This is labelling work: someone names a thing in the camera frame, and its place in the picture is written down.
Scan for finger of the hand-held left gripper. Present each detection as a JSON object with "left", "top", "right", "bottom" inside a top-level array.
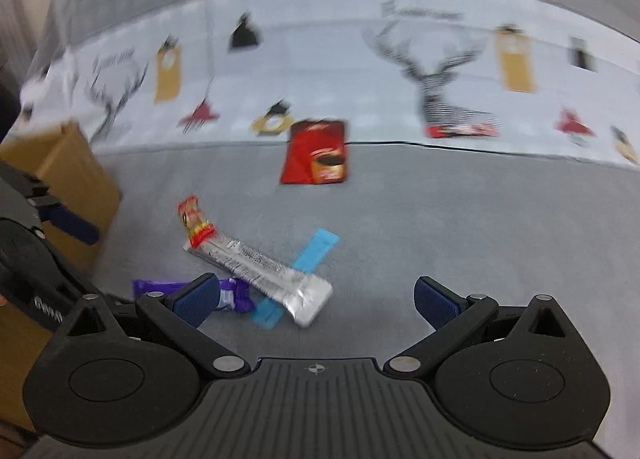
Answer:
[
  {"left": 24, "top": 194, "right": 101, "bottom": 246},
  {"left": 0, "top": 160, "right": 52, "bottom": 200}
]

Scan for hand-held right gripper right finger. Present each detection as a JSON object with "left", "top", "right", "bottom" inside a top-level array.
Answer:
[{"left": 382, "top": 276, "right": 581, "bottom": 382}]

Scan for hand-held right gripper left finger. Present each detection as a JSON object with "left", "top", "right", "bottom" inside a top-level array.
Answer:
[{"left": 62, "top": 273, "right": 251, "bottom": 380}]

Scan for purple chocolate bar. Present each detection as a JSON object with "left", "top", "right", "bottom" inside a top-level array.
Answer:
[{"left": 131, "top": 277, "right": 256, "bottom": 315}]

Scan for cardboard box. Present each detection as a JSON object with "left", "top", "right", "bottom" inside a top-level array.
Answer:
[{"left": 0, "top": 121, "right": 123, "bottom": 440}]

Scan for silver snack bar packet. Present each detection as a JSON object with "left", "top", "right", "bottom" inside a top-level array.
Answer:
[{"left": 183, "top": 234, "right": 334, "bottom": 327}]

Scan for small red yellow packet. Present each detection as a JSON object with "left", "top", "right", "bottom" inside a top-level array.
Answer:
[{"left": 177, "top": 195, "right": 217, "bottom": 247}]

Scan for light blue stick packet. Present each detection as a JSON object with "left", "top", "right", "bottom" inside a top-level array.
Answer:
[{"left": 251, "top": 228, "right": 340, "bottom": 329}]

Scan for red white packet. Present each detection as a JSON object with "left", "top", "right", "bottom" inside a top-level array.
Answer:
[{"left": 425, "top": 121, "right": 502, "bottom": 138}]

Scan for red coffee packet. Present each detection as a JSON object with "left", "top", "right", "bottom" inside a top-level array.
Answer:
[{"left": 280, "top": 119, "right": 349, "bottom": 186}]

